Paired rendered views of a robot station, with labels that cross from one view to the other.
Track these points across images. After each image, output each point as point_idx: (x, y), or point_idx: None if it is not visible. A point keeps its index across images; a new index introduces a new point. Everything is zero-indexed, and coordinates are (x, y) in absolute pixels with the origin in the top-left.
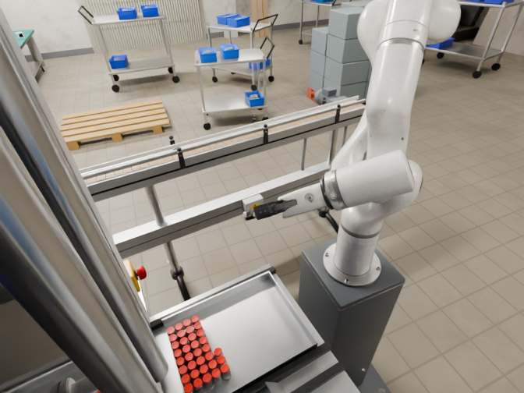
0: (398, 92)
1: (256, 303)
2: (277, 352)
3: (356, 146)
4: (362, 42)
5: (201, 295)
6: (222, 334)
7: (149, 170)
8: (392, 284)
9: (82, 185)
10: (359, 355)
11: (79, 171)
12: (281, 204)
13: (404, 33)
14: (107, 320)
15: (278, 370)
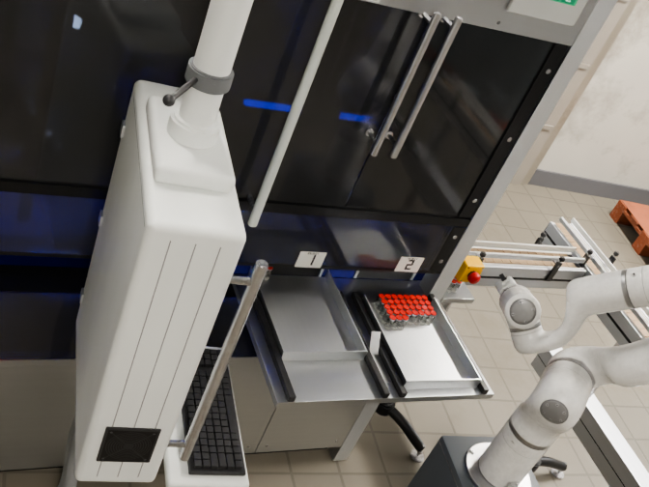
0: (579, 281)
1: (447, 366)
2: (401, 362)
3: (584, 349)
4: None
5: (457, 333)
6: (419, 335)
7: (631, 328)
8: None
9: (500, 175)
10: None
11: (513, 174)
12: (503, 276)
13: (630, 270)
14: (399, 98)
15: (386, 352)
